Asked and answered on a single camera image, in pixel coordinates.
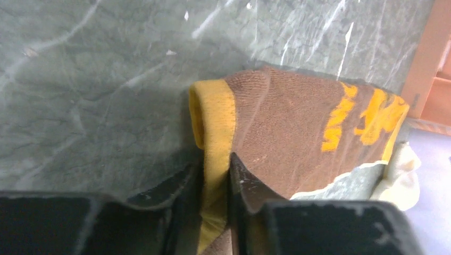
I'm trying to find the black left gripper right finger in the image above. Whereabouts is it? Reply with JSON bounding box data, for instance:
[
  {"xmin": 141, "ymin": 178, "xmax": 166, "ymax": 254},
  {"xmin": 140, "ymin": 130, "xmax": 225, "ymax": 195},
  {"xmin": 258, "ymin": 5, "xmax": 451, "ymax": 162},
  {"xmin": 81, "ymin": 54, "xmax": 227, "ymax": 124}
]
[{"xmin": 228, "ymin": 153, "xmax": 423, "ymax": 254}]

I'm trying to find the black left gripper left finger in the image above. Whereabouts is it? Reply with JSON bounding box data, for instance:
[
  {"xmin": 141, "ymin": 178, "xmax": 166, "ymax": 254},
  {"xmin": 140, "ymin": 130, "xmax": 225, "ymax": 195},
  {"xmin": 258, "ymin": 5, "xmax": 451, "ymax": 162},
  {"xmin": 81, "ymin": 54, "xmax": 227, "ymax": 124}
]
[{"xmin": 1, "ymin": 164, "xmax": 203, "ymax": 254}]

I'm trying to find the yellow brown bear towel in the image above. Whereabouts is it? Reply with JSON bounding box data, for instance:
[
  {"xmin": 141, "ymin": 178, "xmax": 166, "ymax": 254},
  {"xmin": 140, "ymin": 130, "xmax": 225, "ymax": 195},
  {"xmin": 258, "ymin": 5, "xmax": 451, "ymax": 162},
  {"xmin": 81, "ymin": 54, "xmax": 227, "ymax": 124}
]
[{"xmin": 189, "ymin": 66, "xmax": 409, "ymax": 254}]

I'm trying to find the white crumpled towel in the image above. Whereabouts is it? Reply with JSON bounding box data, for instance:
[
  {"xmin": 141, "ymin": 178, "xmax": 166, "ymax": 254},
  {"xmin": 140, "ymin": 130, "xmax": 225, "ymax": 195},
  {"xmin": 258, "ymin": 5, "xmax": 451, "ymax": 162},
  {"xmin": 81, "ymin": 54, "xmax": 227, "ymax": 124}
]
[{"xmin": 370, "ymin": 142, "xmax": 421, "ymax": 211}]

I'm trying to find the orange plastic file organizer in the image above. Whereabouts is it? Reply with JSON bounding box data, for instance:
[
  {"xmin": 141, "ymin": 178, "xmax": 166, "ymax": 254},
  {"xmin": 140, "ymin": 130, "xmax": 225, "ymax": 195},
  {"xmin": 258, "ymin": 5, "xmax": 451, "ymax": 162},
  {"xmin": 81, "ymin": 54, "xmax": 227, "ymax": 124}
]
[{"xmin": 402, "ymin": 1, "xmax": 450, "ymax": 135}]

